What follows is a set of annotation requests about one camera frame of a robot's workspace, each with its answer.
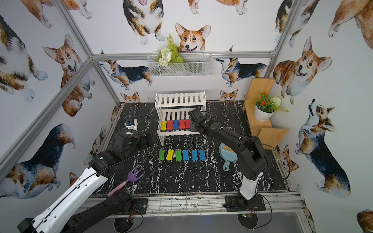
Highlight red eraser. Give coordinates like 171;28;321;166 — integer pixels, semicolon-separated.
167;120;173;131
185;119;191;130
179;119;186;130

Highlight light blue eraser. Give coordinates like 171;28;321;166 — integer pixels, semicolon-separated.
191;150;199;162
182;150;189;161
198;150;207;161

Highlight yellow eraser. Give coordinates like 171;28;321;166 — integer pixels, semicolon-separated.
160;121;167;132
166;150;174;161

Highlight green eraser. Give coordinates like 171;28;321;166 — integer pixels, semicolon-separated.
175;150;183;162
158;150;165;161

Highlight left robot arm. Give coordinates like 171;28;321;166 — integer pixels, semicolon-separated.
17;119;154;233

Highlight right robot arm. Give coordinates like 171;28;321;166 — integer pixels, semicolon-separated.
188;108;270;209

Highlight white wooden two-tier shelf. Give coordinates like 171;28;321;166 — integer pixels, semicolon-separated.
154;91;207;146

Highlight wooden corner shelf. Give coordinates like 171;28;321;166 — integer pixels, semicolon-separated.
243;78;289;150

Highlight purple pink garden fork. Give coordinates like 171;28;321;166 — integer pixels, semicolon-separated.
107;166;145;197

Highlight teal dustpan with brush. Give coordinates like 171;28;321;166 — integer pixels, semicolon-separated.
219;143;238;171

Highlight white plant pot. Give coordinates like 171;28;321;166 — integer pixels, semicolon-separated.
254;106;274;122

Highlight green potted plant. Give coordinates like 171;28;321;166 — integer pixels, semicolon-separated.
255;92;289;113

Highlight artificial fern and flowers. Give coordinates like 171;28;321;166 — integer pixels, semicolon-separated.
155;34;184;68

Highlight white wire wall basket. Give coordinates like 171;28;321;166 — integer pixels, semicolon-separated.
147;51;213;77

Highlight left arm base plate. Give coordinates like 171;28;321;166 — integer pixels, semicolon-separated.
129;198;149;215

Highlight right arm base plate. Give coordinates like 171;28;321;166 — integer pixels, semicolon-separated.
223;195;266;212

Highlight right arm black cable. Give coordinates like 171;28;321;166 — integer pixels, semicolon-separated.
259;142;291;183

